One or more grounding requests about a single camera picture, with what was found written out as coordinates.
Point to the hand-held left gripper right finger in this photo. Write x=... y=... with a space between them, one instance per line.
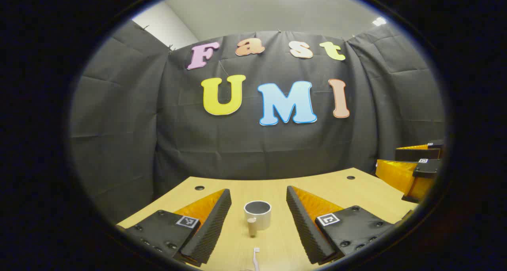
x=303 y=227

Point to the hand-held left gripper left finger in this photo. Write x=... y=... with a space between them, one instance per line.
x=212 y=227

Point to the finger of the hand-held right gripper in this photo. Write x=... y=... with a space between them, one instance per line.
x=396 y=176
x=416 y=153

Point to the pink and white toothbrush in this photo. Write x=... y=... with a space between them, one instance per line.
x=256 y=257

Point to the wooden desktop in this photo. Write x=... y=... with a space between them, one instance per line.
x=257 y=187

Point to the black backdrop cloth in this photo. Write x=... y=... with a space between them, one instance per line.
x=237 y=144

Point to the small ceiling light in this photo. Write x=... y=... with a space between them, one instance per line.
x=379 y=21

